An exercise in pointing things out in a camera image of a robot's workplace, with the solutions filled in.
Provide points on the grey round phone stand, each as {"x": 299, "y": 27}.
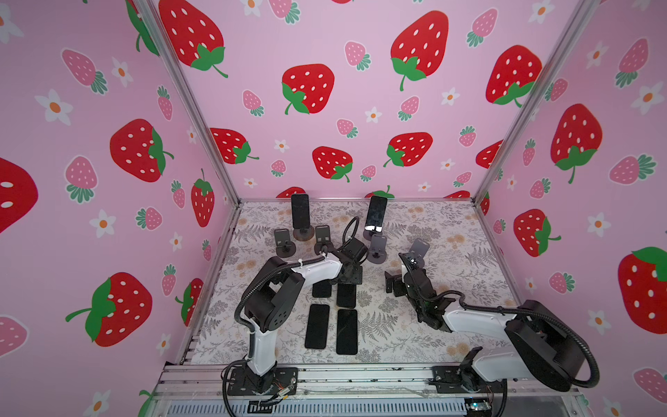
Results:
{"x": 284, "y": 246}

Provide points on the grey stand right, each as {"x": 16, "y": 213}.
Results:
{"x": 419, "y": 249}

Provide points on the aluminium corner post left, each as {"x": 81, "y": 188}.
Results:
{"x": 156, "y": 30}

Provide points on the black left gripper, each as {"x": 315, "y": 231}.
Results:
{"x": 358, "y": 274}

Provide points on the aluminium corner post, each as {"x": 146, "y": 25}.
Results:
{"x": 568, "y": 39}
{"x": 156, "y": 30}

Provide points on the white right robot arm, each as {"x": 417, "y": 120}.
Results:
{"x": 537, "y": 345}

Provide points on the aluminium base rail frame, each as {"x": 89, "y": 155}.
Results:
{"x": 357, "y": 390}

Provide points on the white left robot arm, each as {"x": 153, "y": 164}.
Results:
{"x": 270, "y": 298}

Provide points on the aluminium corner post right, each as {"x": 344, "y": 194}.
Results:
{"x": 568, "y": 39}

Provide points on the green edged black phone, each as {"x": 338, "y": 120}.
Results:
{"x": 376, "y": 214}

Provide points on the grey stand far centre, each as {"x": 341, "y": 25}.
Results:
{"x": 368, "y": 235}

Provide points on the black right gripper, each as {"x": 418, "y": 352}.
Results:
{"x": 398, "y": 281}

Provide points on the silver edged black phone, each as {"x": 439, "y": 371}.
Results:
{"x": 347, "y": 332}

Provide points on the purple edged black phone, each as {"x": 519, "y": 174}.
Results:
{"x": 317, "y": 327}

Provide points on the wooden base phone stand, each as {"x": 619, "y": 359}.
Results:
{"x": 304, "y": 234}

